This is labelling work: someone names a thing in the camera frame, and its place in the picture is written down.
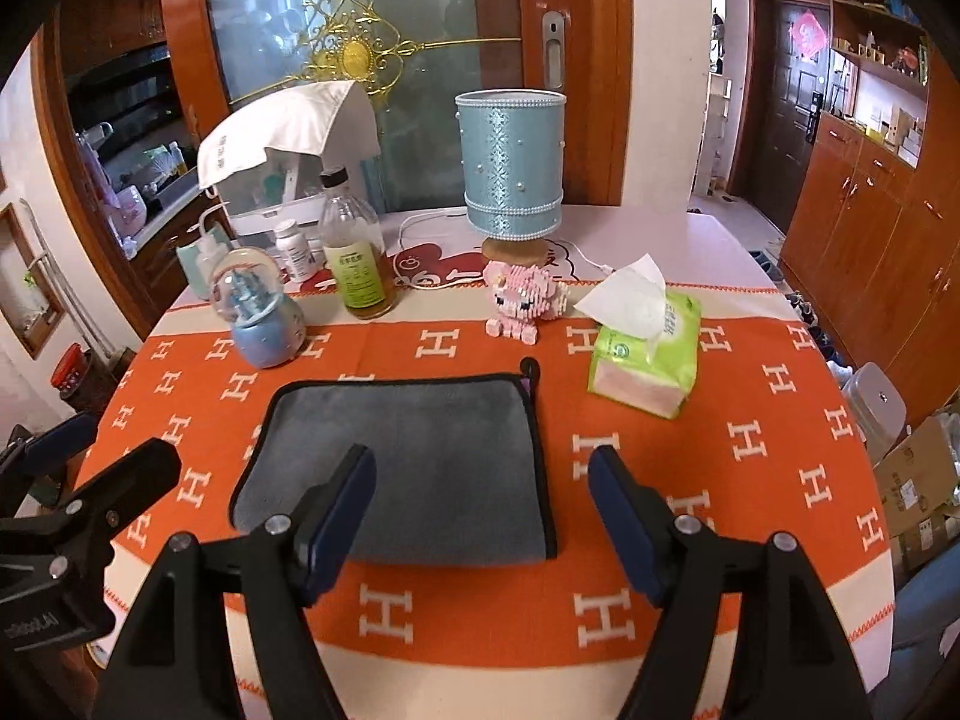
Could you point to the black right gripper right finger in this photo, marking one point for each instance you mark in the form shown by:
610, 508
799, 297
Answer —
792, 658

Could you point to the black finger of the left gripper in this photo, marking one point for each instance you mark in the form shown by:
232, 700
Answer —
114, 498

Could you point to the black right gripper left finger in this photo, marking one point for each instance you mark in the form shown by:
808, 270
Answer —
173, 658

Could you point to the grey purple microfibre towel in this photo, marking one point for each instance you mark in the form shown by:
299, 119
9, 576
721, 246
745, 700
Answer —
460, 466

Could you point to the cardboard box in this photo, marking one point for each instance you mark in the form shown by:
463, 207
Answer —
918, 484

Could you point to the orange H-pattern tablecloth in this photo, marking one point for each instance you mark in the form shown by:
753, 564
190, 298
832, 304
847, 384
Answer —
764, 443

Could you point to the blue snow globe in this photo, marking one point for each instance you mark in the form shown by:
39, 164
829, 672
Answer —
247, 292

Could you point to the clear squeeze bottle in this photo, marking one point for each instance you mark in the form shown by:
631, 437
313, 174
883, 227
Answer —
199, 258

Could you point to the small white pill bottle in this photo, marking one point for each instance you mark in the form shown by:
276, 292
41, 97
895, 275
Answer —
296, 250

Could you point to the green tissue pack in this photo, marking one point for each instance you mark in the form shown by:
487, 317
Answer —
645, 354

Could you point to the glass bottle yellow liquid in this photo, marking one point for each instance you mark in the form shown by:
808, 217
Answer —
346, 220

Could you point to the white cloth-covered plastic box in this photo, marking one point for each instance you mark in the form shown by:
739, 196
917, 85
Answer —
264, 161

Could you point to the red white cartoon mat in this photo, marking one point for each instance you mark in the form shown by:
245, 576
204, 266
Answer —
426, 267

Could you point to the brown wooden cabinet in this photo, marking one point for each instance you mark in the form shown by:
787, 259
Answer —
873, 242

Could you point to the pink brick pig figure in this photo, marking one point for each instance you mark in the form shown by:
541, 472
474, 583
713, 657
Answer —
522, 297

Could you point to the blue pearl table lamp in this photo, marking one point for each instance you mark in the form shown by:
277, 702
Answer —
512, 142

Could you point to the wooden glass sliding door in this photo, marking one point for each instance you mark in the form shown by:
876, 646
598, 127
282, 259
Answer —
412, 57

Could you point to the dark entrance door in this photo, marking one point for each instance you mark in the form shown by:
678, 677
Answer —
786, 79

